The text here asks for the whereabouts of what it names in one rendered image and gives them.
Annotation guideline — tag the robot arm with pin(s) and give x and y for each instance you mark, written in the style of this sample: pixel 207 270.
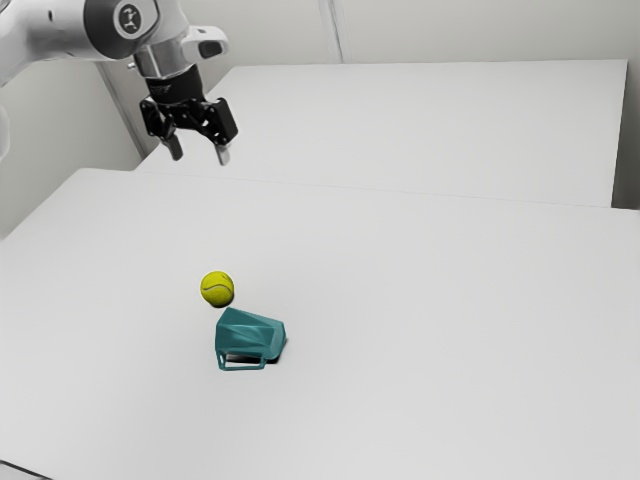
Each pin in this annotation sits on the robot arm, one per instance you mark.
pixel 60 35

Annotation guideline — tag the yellow tennis ball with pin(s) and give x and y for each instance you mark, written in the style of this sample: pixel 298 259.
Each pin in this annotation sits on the yellow tennis ball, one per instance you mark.
pixel 217 288

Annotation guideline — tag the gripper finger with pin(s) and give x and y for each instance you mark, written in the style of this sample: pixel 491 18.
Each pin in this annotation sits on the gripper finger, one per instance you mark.
pixel 162 126
pixel 218 124

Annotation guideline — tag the teal faceted mug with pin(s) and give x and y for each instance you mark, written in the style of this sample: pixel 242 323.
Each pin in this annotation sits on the teal faceted mug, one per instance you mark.
pixel 247 335

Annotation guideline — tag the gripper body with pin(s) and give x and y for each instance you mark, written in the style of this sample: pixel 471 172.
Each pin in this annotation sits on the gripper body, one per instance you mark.
pixel 176 86

